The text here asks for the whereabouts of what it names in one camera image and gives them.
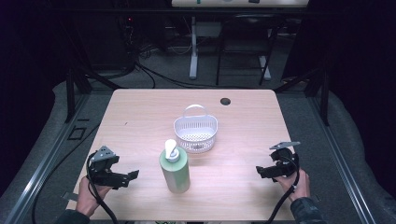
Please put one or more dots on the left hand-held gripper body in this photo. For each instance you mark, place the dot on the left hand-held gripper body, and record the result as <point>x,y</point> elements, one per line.
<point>104,161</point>

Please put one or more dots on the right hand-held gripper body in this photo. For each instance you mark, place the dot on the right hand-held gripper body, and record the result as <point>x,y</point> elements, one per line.
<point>285,160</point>

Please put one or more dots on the green pump soap bottle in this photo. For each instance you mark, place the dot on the green pump soap bottle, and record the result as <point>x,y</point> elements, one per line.
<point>175,169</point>

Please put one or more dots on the white plastic basket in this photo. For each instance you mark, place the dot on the white plastic basket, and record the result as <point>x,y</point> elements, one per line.
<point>195,135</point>

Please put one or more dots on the person's right hand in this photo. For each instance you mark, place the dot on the person's right hand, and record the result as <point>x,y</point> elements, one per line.
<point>295,186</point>

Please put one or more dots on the person's left hand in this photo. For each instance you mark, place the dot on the person's left hand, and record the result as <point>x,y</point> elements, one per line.
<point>88,196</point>

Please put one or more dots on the grey tape strip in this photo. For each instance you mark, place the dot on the grey tape strip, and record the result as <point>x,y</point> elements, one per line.
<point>70,196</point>

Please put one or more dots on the black metal stand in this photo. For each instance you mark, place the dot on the black metal stand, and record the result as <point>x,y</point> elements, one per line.
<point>317,90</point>
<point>74,90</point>

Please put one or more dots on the black chair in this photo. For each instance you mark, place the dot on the black chair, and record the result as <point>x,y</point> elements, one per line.
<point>243,37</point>

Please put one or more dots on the white desk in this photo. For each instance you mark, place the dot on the white desk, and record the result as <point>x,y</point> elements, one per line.
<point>193,46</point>

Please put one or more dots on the aluminium rail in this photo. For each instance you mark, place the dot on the aluminium rail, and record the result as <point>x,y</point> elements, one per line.
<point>342,168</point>
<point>40,171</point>

